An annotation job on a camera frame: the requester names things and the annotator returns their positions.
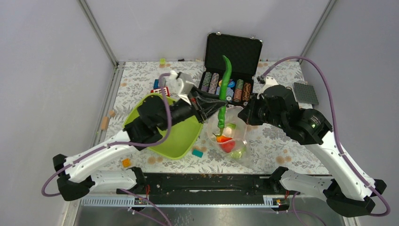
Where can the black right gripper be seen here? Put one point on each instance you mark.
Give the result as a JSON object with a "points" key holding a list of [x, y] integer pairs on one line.
{"points": [[247, 114]]}

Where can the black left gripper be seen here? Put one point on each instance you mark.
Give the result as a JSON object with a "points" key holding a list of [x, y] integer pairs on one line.
{"points": [[209, 103]]}

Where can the white cauliflower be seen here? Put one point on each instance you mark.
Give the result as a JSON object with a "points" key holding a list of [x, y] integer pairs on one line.
{"points": [[229, 130]]}

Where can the green chili pepper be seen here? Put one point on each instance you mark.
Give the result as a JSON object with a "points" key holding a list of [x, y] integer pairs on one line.
{"points": [[223, 91]]}

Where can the clear pink zip top bag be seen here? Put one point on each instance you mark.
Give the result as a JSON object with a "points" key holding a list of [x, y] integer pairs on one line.
{"points": [[231, 116]]}

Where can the red pepper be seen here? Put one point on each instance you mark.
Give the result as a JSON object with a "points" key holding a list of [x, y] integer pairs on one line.
{"points": [[228, 146]]}

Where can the green cabbage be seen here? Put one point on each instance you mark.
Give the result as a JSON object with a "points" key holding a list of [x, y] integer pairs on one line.
{"points": [[237, 154]]}

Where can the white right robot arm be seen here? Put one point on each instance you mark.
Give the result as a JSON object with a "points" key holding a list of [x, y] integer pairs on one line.
{"points": [[350, 190]]}

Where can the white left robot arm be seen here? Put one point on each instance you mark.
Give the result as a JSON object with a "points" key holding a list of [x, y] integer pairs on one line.
{"points": [[78, 175]]}

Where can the green plastic food tray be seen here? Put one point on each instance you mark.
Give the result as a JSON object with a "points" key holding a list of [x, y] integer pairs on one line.
{"points": [[182, 137]]}

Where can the grey lego baseplate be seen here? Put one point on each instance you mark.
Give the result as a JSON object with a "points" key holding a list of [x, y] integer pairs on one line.
{"points": [[305, 93]]}

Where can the red white toy block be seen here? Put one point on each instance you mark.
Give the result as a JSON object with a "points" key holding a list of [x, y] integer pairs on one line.
{"points": [[159, 91]]}

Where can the floral patterned table mat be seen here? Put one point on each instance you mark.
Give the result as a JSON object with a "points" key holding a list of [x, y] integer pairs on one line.
{"points": [[268, 146]]}

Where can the grey toy block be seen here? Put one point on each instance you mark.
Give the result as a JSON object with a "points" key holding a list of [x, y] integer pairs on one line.
{"points": [[162, 82]]}

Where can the teal small block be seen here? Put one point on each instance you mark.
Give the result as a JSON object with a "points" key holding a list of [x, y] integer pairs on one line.
{"points": [[197, 153]]}

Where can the blue toy block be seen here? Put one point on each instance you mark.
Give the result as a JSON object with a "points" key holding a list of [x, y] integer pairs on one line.
{"points": [[156, 84]]}

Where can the black poker chip case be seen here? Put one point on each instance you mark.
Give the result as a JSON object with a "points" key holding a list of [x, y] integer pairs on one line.
{"points": [[243, 53]]}

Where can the small wooden cube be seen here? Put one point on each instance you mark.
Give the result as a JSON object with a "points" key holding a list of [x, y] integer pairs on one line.
{"points": [[111, 113]]}

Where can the orange small block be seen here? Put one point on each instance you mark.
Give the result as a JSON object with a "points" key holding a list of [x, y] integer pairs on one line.
{"points": [[126, 163]]}

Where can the wooden block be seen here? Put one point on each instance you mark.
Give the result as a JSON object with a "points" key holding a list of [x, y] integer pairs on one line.
{"points": [[104, 123]]}

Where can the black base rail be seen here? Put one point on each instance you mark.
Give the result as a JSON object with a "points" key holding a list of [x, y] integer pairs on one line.
{"points": [[212, 189]]}

